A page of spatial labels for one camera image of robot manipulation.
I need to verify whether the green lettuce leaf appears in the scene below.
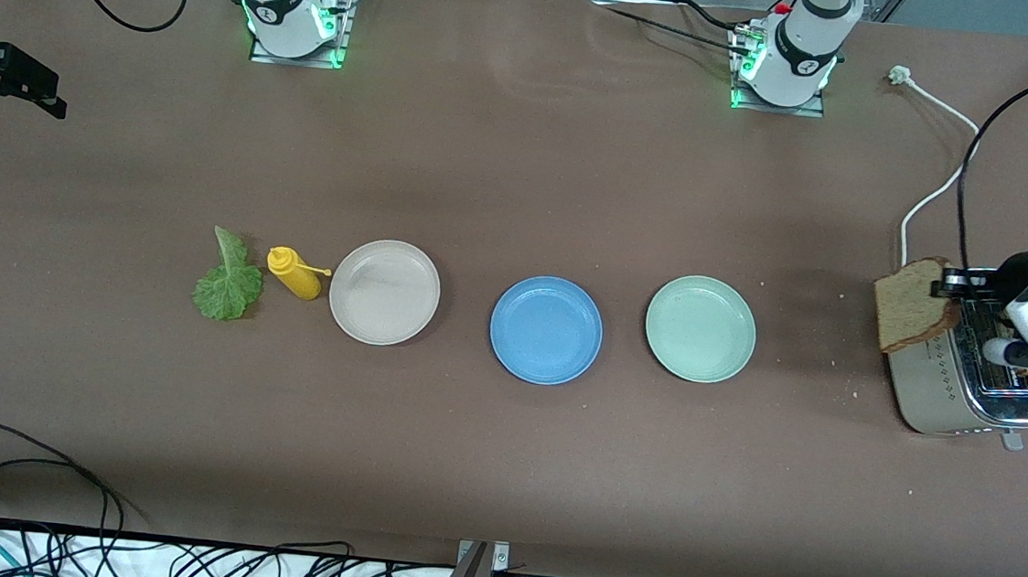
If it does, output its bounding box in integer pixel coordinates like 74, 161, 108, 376
190, 224, 269, 326

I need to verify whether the small black cable loop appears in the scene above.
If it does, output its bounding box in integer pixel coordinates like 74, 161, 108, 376
0, 455, 114, 569

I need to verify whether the beige round plate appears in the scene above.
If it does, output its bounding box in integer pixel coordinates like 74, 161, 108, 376
326, 235, 445, 351

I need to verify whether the thin black base cable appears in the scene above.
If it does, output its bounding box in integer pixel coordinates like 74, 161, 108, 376
599, 5, 756, 59

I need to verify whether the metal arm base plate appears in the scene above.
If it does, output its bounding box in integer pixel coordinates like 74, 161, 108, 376
249, 0, 355, 71
725, 26, 833, 120

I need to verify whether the blue round plate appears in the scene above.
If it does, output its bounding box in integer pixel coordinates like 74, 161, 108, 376
486, 272, 608, 390

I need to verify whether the white toaster power cord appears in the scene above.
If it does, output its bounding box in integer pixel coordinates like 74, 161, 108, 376
873, 65, 986, 275

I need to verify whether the beige chrome toaster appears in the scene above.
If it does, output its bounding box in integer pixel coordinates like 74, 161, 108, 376
874, 262, 1028, 453

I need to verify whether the large black cable loop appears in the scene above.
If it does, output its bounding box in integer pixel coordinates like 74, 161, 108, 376
0, 417, 134, 571

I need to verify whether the green round plate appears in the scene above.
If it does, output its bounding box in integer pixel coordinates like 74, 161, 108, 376
641, 272, 761, 387

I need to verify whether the yellow mustard squeeze bottle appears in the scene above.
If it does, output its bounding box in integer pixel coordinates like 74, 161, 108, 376
263, 245, 335, 304

